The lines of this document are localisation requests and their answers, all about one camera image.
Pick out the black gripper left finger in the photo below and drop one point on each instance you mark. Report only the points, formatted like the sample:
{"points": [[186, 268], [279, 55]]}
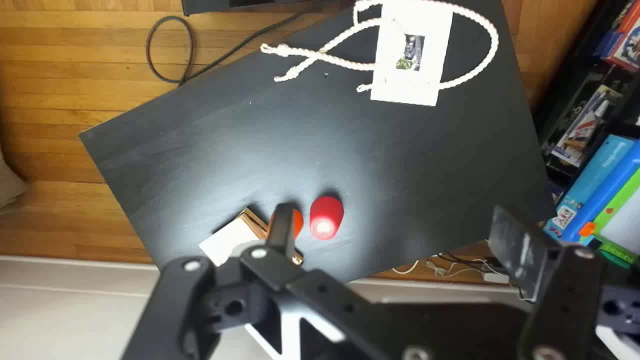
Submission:
{"points": [[296, 312]]}

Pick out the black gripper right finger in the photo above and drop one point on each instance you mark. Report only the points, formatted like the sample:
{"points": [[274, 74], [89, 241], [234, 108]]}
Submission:
{"points": [[584, 307]]}

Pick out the orange plastic cup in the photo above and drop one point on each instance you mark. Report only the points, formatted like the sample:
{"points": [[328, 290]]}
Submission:
{"points": [[296, 222]]}

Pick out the pink plastic cup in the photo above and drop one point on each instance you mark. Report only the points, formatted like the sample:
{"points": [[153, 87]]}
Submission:
{"points": [[326, 217]]}

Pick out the stacked boxes on shelf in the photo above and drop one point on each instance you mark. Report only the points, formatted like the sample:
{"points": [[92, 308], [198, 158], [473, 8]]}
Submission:
{"points": [[595, 91]]}

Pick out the blue green game box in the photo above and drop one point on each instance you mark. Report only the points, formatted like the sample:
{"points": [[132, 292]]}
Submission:
{"points": [[609, 169]]}

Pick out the black side table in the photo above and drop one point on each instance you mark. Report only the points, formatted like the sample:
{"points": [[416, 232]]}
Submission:
{"points": [[412, 179]]}

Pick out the white picture card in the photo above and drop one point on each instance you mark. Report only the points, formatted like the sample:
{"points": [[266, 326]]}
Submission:
{"points": [[410, 50]]}

